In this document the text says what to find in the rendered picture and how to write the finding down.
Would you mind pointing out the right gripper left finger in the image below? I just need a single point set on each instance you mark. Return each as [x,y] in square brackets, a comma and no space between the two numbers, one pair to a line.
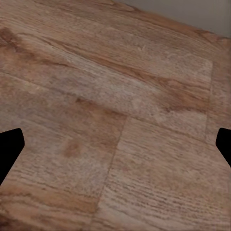
[11,144]

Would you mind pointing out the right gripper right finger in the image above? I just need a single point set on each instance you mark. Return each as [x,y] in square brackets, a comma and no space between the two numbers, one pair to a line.
[223,143]

